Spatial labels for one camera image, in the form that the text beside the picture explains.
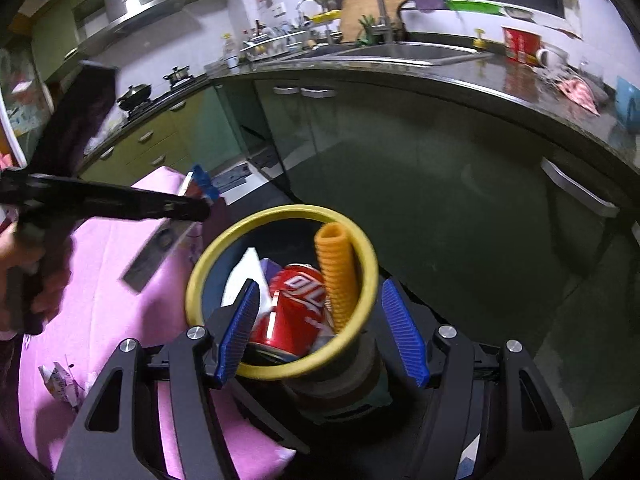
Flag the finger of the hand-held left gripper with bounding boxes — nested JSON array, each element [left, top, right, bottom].
[[75, 182, 223, 223], [190, 162, 213, 197]]

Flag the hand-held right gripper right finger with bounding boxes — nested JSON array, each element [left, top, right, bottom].
[[381, 277, 586, 480]]

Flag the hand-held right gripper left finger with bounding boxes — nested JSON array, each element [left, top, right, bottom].
[[52, 280, 261, 480]]

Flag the white paper sheet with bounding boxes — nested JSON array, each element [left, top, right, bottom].
[[221, 247, 273, 311]]

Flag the red soda can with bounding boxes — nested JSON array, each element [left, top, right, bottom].
[[248, 263, 337, 363]]

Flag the yellow rimmed grey bin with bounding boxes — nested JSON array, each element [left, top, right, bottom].
[[185, 205, 396, 413]]

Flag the small purple carton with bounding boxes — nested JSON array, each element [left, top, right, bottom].
[[260, 257, 284, 287]]

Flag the orange corrugated tube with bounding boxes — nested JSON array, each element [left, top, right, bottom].
[[315, 223, 360, 333]]

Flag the person's left hand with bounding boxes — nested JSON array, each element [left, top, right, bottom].
[[0, 221, 72, 335]]

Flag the grey metal bar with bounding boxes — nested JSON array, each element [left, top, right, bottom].
[[120, 220, 195, 293]]

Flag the light green drawer cabinet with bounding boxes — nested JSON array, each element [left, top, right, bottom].
[[80, 85, 251, 186]]

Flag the black wok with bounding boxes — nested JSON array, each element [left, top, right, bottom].
[[116, 84, 154, 112]]

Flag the steel cooking pot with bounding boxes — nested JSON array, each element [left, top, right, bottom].
[[164, 66, 194, 87]]

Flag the pink floral cloth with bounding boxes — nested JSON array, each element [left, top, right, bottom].
[[15, 167, 298, 480]]

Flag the clear oil bottle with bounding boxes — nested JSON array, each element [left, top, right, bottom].
[[222, 34, 240, 69]]

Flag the steel range hood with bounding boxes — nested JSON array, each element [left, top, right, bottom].
[[75, 0, 192, 54]]

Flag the steel dish rack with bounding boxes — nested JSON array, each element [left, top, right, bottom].
[[239, 30, 314, 59]]

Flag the dark green base cabinets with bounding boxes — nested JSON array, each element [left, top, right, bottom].
[[215, 77, 640, 411]]

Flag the crumpled white paper wrapper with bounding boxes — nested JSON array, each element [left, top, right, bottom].
[[39, 360, 92, 409]]

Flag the wooden cutting board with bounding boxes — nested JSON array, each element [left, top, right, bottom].
[[340, 0, 409, 43]]

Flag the steel kitchen sink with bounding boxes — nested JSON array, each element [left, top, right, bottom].
[[334, 42, 493, 67]]

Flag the steel kitchen faucet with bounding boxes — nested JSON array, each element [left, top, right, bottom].
[[369, 0, 402, 45]]

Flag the dark kitchen countertop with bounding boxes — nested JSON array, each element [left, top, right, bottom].
[[80, 42, 640, 161]]

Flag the pink striped cloth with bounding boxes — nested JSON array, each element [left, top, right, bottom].
[[555, 76, 602, 117]]

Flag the red paper bucket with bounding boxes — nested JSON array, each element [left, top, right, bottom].
[[501, 26, 544, 65]]

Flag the white mug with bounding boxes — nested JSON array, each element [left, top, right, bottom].
[[536, 46, 567, 69]]

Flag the blue flat item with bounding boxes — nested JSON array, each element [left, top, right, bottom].
[[616, 76, 640, 134]]

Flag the green plastic tray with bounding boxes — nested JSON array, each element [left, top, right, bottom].
[[445, 0, 507, 17]]

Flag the green wall cabinets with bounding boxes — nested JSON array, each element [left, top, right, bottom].
[[30, 0, 231, 81]]

